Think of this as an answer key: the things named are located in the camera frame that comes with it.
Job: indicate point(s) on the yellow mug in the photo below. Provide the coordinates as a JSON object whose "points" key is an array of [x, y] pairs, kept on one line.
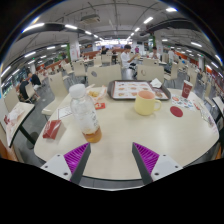
{"points": [[145, 105]]}

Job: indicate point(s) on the red paper cup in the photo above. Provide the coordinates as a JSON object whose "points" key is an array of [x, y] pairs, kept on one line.
{"points": [[187, 90]]}

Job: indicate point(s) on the person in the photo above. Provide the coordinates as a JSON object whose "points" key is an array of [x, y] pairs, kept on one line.
{"points": [[35, 80], [154, 53], [171, 55], [24, 90], [126, 58], [104, 50]]}

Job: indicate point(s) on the crumpled white napkin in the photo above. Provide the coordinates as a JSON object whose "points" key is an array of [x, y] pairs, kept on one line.
{"points": [[156, 83]]}

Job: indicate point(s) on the neighbouring beige table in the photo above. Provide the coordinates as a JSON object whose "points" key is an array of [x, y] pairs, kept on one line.
{"points": [[218, 103], [20, 115]]}

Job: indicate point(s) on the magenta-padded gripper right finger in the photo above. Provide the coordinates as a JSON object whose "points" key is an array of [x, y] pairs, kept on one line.
{"points": [[148, 158]]}

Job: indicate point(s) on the red carton box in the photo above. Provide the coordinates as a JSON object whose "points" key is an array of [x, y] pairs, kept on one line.
{"points": [[51, 129]]}

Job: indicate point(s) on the white food wrapper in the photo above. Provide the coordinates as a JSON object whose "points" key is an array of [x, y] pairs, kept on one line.
{"points": [[14, 116]]}

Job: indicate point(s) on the small brown bun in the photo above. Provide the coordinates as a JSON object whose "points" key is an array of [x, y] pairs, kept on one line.
{"points": [[159, 94]]}

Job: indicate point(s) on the dark tray with printed liner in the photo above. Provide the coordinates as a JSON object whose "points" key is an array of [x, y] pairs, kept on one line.
{"points": [[131, 90]]}

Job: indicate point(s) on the group of beige chairs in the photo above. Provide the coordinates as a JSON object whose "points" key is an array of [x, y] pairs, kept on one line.
{"points": [[79, 68]]}

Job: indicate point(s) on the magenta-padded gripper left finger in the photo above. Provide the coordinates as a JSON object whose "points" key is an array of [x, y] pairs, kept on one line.
{"points": [[75, 158]]}

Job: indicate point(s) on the flat round red coaster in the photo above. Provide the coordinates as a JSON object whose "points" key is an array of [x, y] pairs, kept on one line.
{"points": [[176, 111]]}

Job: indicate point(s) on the clear plastic drink bottle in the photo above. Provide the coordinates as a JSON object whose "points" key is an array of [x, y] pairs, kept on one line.
{"points": [[85, 116]]}

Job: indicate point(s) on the colourful sticker sheet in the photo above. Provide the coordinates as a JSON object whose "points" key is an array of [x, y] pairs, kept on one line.
{"points": [[183, 102]]}

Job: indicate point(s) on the small red packet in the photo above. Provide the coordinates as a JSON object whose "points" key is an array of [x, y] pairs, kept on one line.
{"points": [[100, 106]]}

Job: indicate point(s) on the white printed card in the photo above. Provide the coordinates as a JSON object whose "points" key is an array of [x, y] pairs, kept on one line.
{"points": [[65, 112]]}

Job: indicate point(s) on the group of ceiling lights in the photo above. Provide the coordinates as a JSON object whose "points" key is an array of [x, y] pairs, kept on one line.
{"points": [[33, 26]]}

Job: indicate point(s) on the ceiling air conditioner unit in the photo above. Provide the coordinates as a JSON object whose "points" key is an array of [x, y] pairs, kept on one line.
{"points": [[90, 18]]}

